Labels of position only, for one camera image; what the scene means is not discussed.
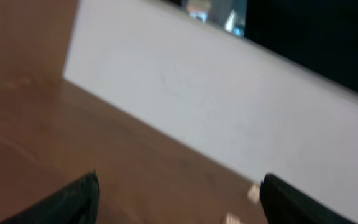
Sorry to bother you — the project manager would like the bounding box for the blue X side block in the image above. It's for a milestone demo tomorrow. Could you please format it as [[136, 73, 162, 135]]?
[[223, 213, 243, 224]]

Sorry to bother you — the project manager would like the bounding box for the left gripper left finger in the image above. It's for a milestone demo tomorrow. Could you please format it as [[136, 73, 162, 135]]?
[[0, 172, 100, 224]]

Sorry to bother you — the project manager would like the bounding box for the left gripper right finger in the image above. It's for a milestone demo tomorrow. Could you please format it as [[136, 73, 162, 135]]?
[[260, 173, 354, 224]]

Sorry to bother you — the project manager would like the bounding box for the white block top far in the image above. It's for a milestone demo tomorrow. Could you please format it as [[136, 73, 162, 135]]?
[[247, 184, 260, 203]]

